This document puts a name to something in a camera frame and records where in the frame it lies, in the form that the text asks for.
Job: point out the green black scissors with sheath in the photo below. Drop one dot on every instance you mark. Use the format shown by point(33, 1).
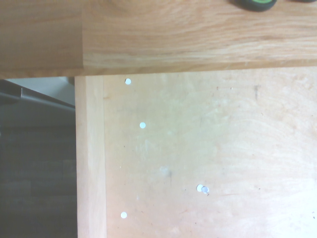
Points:
point(257, 4)

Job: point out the light wooden drawer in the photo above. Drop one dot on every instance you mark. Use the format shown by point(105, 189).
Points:
point(210, 153)

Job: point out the white paper dot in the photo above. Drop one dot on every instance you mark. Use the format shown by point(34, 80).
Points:
point(142, 125)
point(123, 215)
point(205, 190)
point(128, 81)
point(199, 187)

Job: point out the grey metal rail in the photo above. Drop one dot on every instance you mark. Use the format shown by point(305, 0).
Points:
point(37, 99)

